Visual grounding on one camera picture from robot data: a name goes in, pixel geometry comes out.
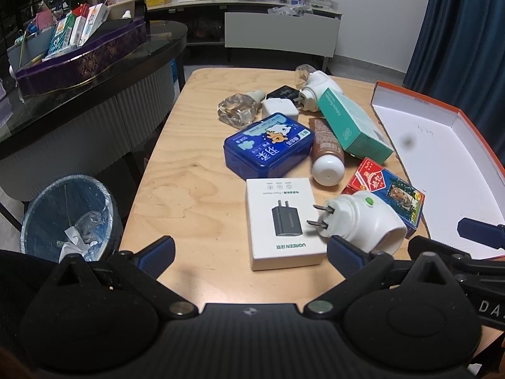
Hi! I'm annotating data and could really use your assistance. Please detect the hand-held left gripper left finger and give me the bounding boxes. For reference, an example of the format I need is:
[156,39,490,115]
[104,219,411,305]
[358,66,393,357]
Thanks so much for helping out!
[51,235,198,319]

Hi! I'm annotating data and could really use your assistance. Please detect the teal cardboard box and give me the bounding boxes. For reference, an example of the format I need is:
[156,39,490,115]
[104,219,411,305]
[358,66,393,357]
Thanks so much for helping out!
[318,87,395,165]

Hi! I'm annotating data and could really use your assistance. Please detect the clear plastic bag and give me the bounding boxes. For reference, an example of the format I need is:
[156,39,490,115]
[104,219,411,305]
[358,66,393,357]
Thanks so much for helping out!
[267,5,314,17]

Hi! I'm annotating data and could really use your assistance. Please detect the blue curtain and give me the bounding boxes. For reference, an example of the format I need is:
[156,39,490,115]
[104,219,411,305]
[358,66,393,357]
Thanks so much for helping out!
[402,0,505,135]

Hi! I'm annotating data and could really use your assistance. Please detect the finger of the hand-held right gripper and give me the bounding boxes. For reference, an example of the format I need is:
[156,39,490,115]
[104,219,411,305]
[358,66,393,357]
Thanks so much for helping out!
[458,217,505,250]
[407,236,505,281]

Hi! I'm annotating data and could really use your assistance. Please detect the pink pouch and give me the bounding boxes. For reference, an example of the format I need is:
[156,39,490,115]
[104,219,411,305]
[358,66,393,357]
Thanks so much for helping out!
[35,10,56,30]

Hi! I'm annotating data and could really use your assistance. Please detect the white charger package box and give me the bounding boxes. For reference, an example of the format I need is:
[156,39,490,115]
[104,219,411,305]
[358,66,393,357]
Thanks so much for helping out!
[245,177,329,272]

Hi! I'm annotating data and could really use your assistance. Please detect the white cube charger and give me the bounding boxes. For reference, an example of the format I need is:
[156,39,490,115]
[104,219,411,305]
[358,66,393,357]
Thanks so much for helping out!
[262,98,300,121]

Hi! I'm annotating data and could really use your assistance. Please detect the black power adapter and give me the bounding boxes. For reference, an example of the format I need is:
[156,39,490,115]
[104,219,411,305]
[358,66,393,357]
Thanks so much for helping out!
[266,85,302,103]

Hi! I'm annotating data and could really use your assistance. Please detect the black glass coffee table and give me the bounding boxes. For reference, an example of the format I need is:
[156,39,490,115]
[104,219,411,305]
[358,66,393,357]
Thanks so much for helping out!
[0,20,188,202]

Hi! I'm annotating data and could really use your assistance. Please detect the trash bin with blue liner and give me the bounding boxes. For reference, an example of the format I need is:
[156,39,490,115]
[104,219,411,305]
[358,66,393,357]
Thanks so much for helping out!
[20,174,125,263]

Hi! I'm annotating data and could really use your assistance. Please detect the white TV stand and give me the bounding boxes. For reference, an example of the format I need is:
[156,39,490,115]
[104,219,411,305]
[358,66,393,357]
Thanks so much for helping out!
[106,0,343,72]

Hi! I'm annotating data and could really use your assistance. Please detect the white plug-in vaporizer green button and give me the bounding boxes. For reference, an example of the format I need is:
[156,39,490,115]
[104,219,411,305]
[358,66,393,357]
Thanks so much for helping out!
[307,190,408,253]

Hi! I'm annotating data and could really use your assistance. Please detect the row of medicine boxes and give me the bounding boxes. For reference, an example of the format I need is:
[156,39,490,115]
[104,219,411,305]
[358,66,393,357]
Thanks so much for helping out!
[47,3,111,57]

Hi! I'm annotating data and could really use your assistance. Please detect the clear glass liquid bottle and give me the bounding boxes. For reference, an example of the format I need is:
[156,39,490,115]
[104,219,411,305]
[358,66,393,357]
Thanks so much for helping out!
[217,89,266,129]

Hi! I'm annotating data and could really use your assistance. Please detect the crumpled white paper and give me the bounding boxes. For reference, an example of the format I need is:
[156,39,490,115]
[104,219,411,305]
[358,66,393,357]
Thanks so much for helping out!
[58,225,107,263]

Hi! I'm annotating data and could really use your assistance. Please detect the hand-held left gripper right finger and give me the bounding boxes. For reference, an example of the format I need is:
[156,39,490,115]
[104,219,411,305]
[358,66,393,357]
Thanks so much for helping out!
[302,235,466,318]

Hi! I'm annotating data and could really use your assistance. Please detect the white plug-in vaporizer with bottle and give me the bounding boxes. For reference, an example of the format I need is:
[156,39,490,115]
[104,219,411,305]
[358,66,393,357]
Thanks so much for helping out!
[294,64,342,113]

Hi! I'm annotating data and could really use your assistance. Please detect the blue tin box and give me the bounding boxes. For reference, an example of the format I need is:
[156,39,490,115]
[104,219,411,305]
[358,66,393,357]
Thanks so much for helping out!
[223,112,315,179]

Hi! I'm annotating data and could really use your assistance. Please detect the dark wooden cabinet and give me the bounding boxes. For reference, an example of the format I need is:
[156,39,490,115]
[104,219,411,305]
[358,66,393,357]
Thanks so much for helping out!
[0,0,60,48]

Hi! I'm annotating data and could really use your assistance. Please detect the brown tube with white cap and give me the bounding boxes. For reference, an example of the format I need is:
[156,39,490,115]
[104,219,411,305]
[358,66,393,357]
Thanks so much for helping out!
[308,117,346,187]

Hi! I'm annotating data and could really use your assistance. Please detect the red playing card box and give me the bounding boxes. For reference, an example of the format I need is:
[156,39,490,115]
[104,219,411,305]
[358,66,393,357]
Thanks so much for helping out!
[341,157,426,239]

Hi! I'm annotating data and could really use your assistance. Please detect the orange-edged white box lid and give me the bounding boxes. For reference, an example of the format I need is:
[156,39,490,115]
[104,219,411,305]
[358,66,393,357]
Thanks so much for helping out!
[370,81,505,261]

